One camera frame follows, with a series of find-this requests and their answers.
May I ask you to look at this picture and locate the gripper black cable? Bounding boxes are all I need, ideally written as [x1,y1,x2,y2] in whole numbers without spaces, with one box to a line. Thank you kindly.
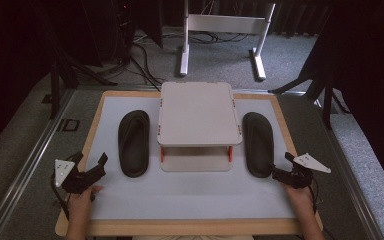
[50,175,72,222]
[309,185,320,214]

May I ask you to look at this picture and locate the white metal desk frame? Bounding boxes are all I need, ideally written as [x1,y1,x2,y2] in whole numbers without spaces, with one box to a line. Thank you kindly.
[178,0,277,82]

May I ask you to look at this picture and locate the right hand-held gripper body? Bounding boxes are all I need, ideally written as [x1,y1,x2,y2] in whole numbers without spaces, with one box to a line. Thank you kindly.
[281,152,332,190]

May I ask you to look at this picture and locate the person's right hand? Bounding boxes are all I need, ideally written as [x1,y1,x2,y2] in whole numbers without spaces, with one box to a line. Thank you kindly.
[282,183,315,216]

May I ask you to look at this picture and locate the person's left hand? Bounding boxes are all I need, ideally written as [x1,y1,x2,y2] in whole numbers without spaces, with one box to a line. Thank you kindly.
[67,184,103,218]

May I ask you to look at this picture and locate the silver metal rail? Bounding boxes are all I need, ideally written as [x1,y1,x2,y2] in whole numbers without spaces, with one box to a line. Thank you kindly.
[313,96,384,240]
[0,87,76,240]

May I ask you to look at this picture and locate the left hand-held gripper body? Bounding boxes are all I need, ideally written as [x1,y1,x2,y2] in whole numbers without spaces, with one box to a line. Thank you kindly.
[50,158,98,195]

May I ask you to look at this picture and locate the black metal stand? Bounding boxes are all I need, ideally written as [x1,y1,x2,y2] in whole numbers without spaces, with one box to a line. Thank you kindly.
[48,49,118,120]
[268,33,351,130]

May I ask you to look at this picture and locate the black floor cables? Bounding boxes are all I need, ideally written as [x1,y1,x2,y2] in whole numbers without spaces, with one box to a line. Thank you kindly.
[113,29,251,92]

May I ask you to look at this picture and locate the black rectangular floor frame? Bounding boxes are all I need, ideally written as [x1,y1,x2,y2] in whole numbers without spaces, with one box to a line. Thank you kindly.
[57,118,81,132]

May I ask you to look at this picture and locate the white shoe rack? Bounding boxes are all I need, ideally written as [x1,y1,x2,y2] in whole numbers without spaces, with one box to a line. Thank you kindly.
[156,81,244,173]

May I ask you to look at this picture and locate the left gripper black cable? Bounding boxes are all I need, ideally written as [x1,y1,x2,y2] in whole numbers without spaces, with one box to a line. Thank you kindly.
[50,175,72,222]

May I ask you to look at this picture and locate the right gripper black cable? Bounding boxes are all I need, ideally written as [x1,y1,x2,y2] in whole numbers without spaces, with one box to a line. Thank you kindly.
[309,185,320,214]

